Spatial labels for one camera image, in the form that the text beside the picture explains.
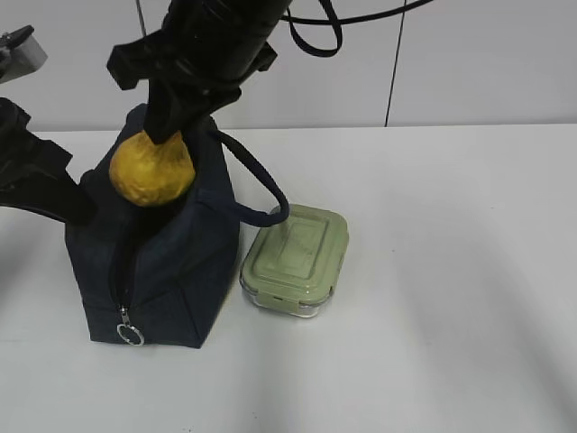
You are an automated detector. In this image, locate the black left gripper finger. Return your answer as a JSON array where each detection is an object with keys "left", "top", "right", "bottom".
[{"left": 1, "top": 173, "right": 97, "bottom": 226}]

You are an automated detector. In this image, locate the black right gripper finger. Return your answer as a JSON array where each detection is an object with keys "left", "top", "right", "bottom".
[
  {"left": 179, "top": 103, "right": 216, "bottom": 156},
  {"left": 143, "top": 78, "right": 189, "bottom": 144}
]

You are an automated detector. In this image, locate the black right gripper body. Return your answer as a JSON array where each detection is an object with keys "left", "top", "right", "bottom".
[{"left": 106, "top": 28, "right": 277, "bottom": 106}]

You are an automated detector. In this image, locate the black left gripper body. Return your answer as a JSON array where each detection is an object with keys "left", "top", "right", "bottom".
[{"left": 1, "top": 97, "right": 73, "bottom": 198}]

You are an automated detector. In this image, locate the yellow potato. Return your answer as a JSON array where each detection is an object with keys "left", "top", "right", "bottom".
[{"left": 108, "top": 131, "right": 196, "bottom": 207}]

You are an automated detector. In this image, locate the dark blue fabric bag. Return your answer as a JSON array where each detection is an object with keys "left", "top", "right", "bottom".
[{"left": 65, "top": 125, "right": 289, "bottom": 348}]

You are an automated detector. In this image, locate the silver zipper pull ring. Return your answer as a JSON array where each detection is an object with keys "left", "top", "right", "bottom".
[{"left": 116, "top": 306, "right": 145, "bottom": 347}]

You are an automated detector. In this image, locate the green lidded glass container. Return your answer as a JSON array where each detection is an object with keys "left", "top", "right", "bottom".
[{"left": 239, "top": 204, "right": 349, "bottom": 318}]

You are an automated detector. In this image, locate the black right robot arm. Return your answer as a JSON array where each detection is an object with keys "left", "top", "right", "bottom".
[{"left": 106, "top": 0, "right": 290, "bottom": 144}]

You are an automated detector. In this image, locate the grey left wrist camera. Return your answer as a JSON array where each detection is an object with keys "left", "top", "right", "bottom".
[{"left": 1, "top": 24, "right": 48, "bottom": 84}]

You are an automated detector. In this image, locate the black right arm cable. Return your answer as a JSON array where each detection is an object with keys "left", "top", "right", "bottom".
[{"left": 281, "top": 0, "right": 434, "bottom": 58}]

